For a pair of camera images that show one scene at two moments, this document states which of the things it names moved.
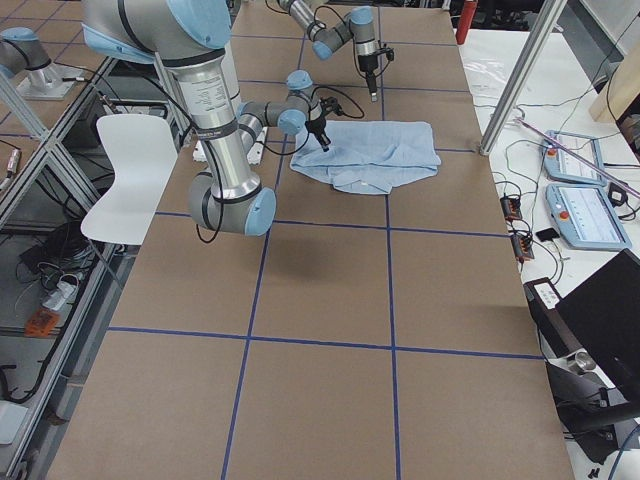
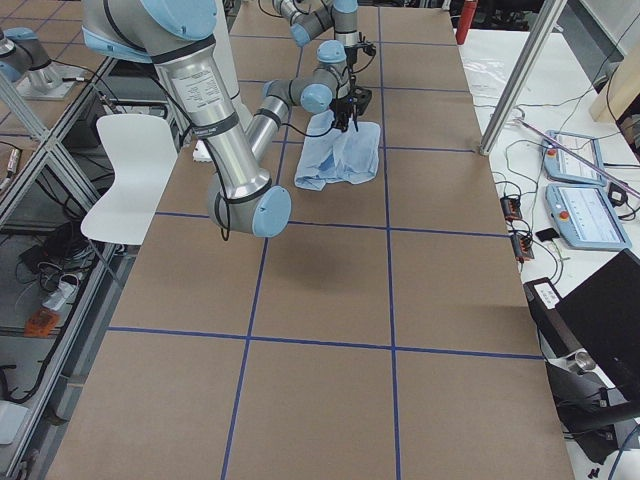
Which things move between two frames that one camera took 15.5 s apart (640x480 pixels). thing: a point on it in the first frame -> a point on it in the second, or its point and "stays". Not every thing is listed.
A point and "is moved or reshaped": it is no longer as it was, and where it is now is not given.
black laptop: x=603 y=317 stays
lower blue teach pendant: x=585 y=217 stays
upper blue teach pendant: x=562 y=165 stays
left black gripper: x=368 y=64 -> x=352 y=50
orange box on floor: x=40 y=323 stays
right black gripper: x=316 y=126 -> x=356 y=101
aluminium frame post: x=546 y=19 stays
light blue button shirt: x=368 y=157 is moved or reshaped
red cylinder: x=466 y=15 stays
